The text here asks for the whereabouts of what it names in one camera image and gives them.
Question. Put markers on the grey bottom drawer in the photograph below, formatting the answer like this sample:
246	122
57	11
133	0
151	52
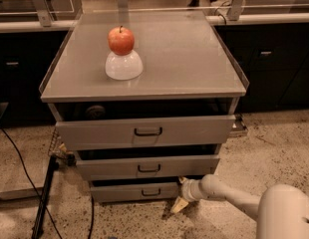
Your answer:
144	189

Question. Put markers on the grey metal frame post right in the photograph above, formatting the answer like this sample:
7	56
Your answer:
235	9

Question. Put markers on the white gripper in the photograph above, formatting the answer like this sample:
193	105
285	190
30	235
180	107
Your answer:
188	190

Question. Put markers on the red apple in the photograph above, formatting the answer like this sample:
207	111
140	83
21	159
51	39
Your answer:
121	40

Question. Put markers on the grey metal frame post left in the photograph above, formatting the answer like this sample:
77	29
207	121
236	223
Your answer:
43	13

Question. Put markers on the grey drawer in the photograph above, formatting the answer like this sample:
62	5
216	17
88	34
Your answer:
147	162
143	124
144	189

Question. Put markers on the black metal bar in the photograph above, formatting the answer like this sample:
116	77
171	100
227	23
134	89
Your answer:
44	195

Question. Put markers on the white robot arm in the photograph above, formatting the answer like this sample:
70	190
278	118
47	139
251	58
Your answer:
281	212

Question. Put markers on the white upturned bowl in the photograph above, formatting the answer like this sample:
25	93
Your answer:
125	67

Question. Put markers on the dark round object in drawer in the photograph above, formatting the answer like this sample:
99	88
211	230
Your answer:
95	112

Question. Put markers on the grey top drawer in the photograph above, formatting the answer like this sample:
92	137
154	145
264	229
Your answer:
143	124

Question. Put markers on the grey metal drawer cabinet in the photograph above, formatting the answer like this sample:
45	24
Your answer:
183	59

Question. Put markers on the wire basket with items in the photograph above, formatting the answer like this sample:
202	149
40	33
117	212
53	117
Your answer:
58	150

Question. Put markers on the grey metal frame post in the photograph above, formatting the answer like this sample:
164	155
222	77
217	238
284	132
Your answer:
43	13
235	9

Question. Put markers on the grey middle drawer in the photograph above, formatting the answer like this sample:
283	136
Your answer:
147	162

